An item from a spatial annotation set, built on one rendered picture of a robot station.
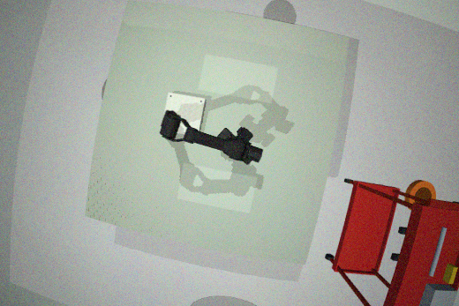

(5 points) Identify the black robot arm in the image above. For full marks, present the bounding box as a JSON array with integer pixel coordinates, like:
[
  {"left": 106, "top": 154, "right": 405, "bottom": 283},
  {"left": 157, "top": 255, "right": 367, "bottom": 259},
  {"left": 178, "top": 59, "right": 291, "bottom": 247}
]
[{"left": 160, "top": 110, "right": 263, "bottom": 163}]

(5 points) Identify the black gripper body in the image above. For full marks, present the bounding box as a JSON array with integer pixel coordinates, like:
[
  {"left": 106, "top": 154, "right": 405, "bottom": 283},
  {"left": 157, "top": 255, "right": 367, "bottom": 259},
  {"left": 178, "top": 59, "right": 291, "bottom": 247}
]
[{"left": 217, "top": 128, "right": 252, "bottom": 165}]

